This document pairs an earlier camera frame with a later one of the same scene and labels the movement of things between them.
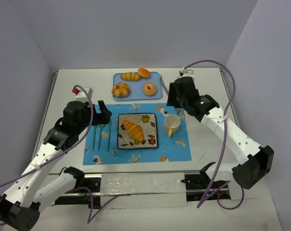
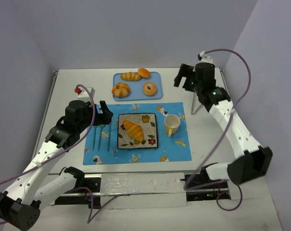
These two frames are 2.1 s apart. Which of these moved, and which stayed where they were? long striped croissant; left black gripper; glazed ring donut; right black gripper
Moved: right black gripper
Stayed: glazed ring donut; long striped croissant; left black gripper
